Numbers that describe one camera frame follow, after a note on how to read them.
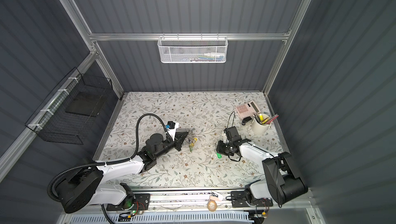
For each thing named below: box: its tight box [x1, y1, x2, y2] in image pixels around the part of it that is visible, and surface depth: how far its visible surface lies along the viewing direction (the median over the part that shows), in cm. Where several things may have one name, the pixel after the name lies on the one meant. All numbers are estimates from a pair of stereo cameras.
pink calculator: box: [235, 100, 261, 120], surface depth 110 cm
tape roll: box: [207, 199, 218, 213], surface depth 74 cm
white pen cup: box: [251, 113, 271, 135], surface depth 95 cm
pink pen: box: [265, 113, 279, 125], surface depth 91 cm
